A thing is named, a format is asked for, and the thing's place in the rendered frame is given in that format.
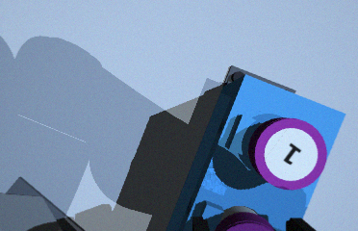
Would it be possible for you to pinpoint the purple screw cap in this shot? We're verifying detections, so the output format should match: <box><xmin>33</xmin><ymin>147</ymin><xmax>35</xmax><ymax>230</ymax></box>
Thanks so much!
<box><xmin>215</xmin><ymin>212</ymin><xmax>275</xmax><ymax>231</ymax></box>
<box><xmin>248</xmin><ymin>117</ymin><xmax>327</xmax><ymax>191</ymax></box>

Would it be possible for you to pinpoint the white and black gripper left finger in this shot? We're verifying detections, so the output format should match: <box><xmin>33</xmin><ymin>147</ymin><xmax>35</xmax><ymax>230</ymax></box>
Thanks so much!
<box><xmin>192</xmin><ymin>217</ymin><xmax>210</xmax><ymax>231</ymax></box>

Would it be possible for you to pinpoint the blue tube rack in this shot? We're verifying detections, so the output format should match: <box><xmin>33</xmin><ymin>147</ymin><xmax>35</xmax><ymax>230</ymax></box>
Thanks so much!
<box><xmin>166</xmin><ymin>74</ymin><xmax>345</xmax><ymax>231</ymax></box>

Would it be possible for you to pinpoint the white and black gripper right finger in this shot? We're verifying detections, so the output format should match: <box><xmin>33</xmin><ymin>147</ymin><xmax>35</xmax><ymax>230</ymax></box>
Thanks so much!
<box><xmin>286</xmin><ymin>218</ymin><xmax>316</xmax><ymax>231</ymax></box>

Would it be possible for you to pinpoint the light grey button panel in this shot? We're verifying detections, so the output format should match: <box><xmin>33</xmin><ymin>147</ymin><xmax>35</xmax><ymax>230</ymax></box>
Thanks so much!
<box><xmin>0</xmin><ymin>177</ymin><xmax>85</xmax><ymax>231</ymax></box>

